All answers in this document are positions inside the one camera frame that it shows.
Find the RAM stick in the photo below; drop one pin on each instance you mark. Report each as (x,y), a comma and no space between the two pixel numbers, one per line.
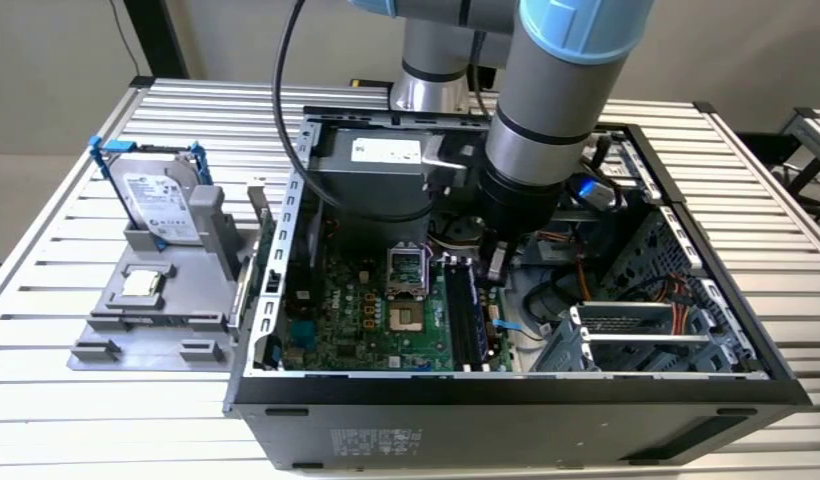
(163,320)
(478,315)

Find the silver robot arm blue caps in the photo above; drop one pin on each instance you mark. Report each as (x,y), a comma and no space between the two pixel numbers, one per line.
(557,100)

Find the black RAM slot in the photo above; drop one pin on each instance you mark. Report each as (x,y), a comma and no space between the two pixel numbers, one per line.
(462,310)
(485,367)
(454,310)
(470,320)

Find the round black speaker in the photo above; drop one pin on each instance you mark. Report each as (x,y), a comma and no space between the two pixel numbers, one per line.
(460,231)

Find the grey power supply unit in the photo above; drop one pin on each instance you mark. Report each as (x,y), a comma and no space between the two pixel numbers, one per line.
(370,182)

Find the CPU socket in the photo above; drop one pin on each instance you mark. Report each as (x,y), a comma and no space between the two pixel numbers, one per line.
(406,317)

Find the black case fan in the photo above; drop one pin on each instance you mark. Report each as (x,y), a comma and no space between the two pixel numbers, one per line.
(310,260)

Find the grey metal disk bay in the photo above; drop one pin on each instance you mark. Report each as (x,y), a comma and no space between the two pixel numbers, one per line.
(650,339)

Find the yellow black connector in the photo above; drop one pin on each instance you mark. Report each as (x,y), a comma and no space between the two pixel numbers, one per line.
(360,82)

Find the green motherboard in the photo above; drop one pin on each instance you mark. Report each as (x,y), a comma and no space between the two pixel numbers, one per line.
(346,345)

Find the blue rear port block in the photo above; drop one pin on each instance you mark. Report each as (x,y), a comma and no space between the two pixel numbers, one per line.
(303,336)

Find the black open PC case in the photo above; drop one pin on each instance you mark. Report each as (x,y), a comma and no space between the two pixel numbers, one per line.
(450,430)

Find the neighbouring metal table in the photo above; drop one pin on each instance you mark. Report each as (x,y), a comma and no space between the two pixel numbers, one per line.
(817,127)

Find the grey parts rack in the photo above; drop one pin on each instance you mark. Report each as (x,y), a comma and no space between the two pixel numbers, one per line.
(177,270)

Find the silver hard disk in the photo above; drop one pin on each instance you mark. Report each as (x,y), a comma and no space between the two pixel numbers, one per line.
(153,200)

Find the silver CPU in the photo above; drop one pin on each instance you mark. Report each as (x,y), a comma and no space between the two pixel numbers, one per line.
(142,285)

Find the blue disk carrier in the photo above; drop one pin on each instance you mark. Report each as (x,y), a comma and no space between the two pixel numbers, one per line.
(119,146)

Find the graphics card with bracket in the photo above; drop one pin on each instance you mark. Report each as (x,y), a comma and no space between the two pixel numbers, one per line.
(266,235)

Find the black post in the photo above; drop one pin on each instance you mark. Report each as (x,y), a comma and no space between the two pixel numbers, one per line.
(159,40)

